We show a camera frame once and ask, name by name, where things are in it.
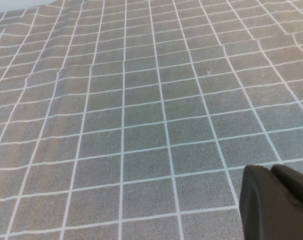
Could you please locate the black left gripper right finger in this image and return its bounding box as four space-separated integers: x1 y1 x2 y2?
270 164 303 215

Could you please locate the grey white-grid tablecloth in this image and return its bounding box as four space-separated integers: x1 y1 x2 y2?
0 0 303 240

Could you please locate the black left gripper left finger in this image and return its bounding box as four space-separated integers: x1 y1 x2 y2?
238 164 303 240

